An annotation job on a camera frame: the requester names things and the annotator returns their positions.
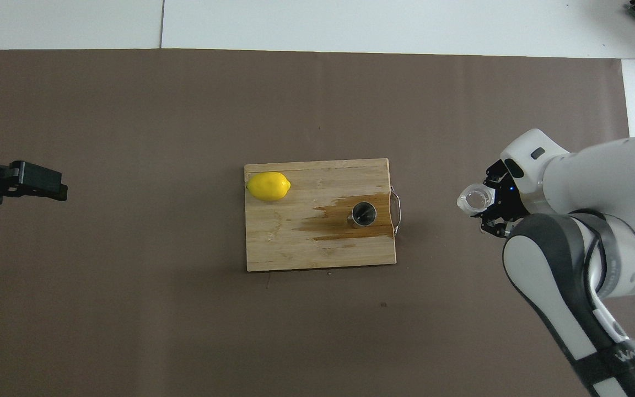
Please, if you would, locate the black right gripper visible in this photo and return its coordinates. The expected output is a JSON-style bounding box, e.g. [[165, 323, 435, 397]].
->
[[480, 158, 531, 239]]

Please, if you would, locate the clear glass cup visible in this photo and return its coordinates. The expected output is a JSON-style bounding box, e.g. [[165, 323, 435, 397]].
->
[[456, 185, 498, 216]]

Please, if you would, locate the steel double jigger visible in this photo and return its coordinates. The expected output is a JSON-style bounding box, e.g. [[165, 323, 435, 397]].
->
[[348, 201, 378, 230]]

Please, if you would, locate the brown paper table mat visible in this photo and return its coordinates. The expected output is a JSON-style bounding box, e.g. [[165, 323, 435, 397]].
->
[[0, 49, 635, 397]]

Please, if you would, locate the wooden cutting board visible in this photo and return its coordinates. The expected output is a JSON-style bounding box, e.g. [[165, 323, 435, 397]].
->
[[244, 158, 403, 272]]

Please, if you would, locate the yellow lemon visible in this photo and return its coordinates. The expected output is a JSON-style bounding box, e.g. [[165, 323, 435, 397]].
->
[[246, 171, 292, 202]]

